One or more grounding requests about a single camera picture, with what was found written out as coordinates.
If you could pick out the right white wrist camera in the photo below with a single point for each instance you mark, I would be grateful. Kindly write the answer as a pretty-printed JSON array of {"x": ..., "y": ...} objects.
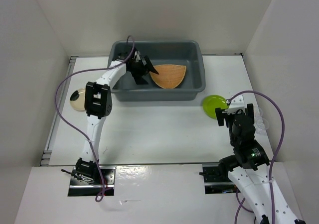
[{"x": 235, "y": 104}]

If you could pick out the clear plastic cups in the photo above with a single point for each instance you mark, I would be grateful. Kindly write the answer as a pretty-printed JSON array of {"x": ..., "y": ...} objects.
[{"x": 260, "y": 123}]

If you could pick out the grey plastic bin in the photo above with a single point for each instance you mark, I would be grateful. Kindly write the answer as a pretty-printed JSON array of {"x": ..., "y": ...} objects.
[{"x": 180, "y": 52}]

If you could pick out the green plastic plate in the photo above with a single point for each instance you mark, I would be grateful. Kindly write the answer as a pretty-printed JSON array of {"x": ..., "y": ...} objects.
[{"x": 211, "y": 102}]

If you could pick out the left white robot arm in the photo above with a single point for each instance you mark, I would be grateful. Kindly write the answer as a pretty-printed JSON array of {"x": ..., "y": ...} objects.
[{"x": 98, "y": 105}]

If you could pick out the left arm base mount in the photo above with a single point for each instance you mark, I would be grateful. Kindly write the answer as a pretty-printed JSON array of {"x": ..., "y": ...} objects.
[{"x": 81, "y": 186}]

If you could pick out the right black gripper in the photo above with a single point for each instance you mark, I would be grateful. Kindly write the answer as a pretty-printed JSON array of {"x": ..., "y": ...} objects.
[{"x": 221, "y": 114}]

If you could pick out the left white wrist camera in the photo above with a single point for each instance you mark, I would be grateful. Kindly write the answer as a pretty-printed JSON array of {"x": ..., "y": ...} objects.
[{"x": 136, "y": 56}]

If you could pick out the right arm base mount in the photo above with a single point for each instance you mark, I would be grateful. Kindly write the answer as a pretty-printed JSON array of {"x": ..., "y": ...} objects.
[{"x": 215, "y": 177}]

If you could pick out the cream ceramic plate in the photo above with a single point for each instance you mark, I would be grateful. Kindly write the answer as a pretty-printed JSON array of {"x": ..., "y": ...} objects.
[{"x": 77, "y": 100}]

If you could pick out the woven bamboo fan-shaped basket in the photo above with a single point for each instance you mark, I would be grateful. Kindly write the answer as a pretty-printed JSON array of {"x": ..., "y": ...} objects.
[{"x": 169, "y": 76}]

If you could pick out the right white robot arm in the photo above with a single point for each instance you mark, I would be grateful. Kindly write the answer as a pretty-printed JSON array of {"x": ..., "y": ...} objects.
[{"x": 249, "y": 169}]

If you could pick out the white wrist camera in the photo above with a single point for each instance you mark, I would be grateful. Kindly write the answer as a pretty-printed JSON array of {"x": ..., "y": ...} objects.
[
  {"x": 235, "y": 104},
  {"x": 136, "y": 56}
]

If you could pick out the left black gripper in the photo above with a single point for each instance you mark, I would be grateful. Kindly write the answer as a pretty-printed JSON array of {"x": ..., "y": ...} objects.
[{"x": 137, "y": 76}]

